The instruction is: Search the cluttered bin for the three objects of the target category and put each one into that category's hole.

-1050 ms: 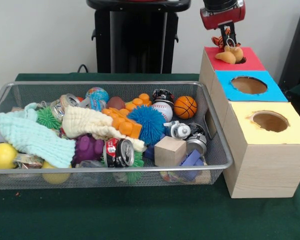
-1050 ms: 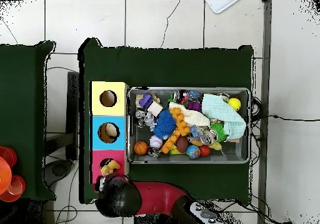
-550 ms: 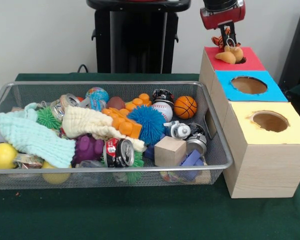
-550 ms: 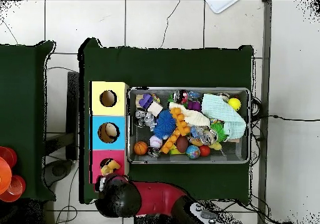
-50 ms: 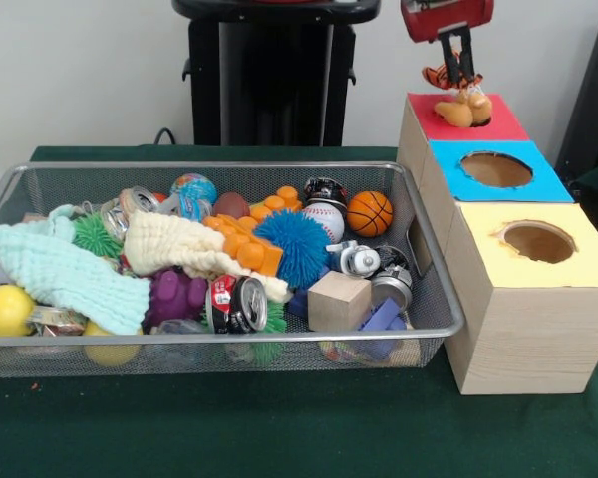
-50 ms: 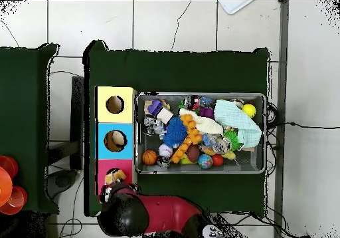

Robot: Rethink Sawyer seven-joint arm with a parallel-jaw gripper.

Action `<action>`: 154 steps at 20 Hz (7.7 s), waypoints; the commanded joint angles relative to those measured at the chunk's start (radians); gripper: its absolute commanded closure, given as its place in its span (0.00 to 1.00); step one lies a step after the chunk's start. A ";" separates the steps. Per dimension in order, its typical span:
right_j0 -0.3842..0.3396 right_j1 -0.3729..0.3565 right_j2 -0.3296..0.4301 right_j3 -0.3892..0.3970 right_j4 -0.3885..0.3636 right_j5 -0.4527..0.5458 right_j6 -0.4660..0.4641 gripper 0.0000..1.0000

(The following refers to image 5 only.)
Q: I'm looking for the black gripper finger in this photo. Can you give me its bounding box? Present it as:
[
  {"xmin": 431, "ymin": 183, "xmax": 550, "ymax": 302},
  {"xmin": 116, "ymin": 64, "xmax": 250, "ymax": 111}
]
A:
[
  {"xmin": 438, "ymin": 33, "xmax": 459, "ymax": 84},
  {"xmin": 457, "ymin": 28, "xmax": 478, "ymax": 82}
]

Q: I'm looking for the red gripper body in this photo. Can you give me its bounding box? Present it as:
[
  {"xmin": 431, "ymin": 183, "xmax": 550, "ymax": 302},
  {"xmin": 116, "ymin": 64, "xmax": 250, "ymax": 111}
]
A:
[{"xmin": 400, "ymin": 0, "xmax": 495, "ymax": 44}]

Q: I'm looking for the orange striped tiger plush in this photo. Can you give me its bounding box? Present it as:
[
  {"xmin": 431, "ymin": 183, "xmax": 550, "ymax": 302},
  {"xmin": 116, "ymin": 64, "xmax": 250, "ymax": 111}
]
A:
[{"xmin": 422, "ymin": 62, "xmax": 484, "ymax": 92}]

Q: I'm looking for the brown plush toy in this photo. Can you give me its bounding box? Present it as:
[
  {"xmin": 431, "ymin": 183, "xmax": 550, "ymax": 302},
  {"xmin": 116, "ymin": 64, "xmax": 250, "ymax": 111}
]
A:
[{"xmin": 434, "ymin": 92, "xmax": 493, "ymax": 128}]

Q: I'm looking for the mint green cloth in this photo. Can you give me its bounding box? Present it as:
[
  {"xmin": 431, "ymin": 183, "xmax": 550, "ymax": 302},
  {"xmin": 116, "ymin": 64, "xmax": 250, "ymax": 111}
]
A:
[{"xmin": 0, "ymin": 203, "xmax": 153, "ymax": 336}]

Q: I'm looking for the wooden box with three holes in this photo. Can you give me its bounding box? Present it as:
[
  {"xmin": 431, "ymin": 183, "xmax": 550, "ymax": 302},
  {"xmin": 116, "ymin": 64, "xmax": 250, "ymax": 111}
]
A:
[{"xmin": 397, "ymin": 92, "xmax": 598, "ymax": 397}]

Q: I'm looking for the silver mesh bin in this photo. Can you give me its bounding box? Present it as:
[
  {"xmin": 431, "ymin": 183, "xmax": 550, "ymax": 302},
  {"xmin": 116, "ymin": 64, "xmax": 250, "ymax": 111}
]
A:
[{"xmin": 0, "ymin": 161, "xmax": 465, "ymax": 379}]

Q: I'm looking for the orange basketball toy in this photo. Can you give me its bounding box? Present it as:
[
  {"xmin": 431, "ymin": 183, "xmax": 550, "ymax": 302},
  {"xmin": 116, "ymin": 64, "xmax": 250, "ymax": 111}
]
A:
[{"xmin": 347, "ymin": 190, "xmax": 395, "ymax": 238}]

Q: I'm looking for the white baseball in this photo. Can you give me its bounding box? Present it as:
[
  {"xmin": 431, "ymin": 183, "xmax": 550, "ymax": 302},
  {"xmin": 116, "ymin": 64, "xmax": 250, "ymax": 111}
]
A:
[{"xmin": 300, "ymin": 202, "xmax": 345, "ymax": 244}]

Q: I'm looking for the blue spiky ball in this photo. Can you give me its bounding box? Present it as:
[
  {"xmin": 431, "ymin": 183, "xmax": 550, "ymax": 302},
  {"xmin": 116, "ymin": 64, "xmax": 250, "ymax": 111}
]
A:
[{"xmin": 252, "ymin": 208, "xmax": 333, "ymax": 290}]

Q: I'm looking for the wooden cube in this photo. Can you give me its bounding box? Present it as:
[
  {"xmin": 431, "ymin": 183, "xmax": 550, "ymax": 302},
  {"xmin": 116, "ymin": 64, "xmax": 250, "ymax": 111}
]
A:
[{"xmin": 307, "ymin": 271, "xmax": 374, "ymax": 333}]

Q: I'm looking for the orange building block toy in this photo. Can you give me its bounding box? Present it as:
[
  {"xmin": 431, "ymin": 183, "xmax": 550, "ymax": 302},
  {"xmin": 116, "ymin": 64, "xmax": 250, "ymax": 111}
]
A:
[{"xmin": 202, "ymin": 185, "xmax": 304, "ymax": 279}]

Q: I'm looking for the red black soda can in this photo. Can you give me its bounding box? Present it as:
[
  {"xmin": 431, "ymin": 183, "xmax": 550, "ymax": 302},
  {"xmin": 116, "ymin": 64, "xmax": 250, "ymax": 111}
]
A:
[{"xmin": 206, "ymin": 275, "xmax": 270, "ymax": 335}]

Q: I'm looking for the cream knitted cloth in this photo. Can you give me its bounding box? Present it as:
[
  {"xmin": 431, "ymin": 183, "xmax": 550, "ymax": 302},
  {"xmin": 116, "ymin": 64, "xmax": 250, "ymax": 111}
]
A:
[{"xmin": 123, "ymin": 209, "xmax": 293, "ymax": 303}]

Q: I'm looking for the purple rubber toy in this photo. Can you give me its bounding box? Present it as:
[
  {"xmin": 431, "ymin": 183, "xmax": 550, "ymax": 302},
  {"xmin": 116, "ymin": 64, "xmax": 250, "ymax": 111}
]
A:
[{"xmin": 142, "ymin": 268, "xmax": 210, "ymax": 330}]

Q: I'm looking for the dark green table cloth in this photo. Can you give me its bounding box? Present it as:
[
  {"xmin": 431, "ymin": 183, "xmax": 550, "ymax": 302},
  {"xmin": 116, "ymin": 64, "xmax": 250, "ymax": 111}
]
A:
[{"xmin": 0, "ymin": 143, "xmax": 598, "ymax": 478}]

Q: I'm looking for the yellow ball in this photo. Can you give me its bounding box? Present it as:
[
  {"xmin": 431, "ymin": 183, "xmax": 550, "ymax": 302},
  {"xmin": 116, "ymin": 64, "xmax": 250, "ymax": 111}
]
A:
[{"xmin": 0, "ymin": 285, "xmax": 36, "ymax": 338}]

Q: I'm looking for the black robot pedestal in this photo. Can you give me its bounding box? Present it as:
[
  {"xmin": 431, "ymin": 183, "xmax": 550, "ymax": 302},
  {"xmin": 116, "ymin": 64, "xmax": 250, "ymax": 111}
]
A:
[{"xmin": 171, "ymin": 0, "xmax": 383, "ymax": 147}]

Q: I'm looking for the black cable loop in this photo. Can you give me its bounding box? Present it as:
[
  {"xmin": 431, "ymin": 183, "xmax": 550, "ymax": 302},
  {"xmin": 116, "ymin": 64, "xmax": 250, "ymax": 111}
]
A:
[{"xmin": 153, "ymin": 127, "xmax": 195, "ymax": 146}]

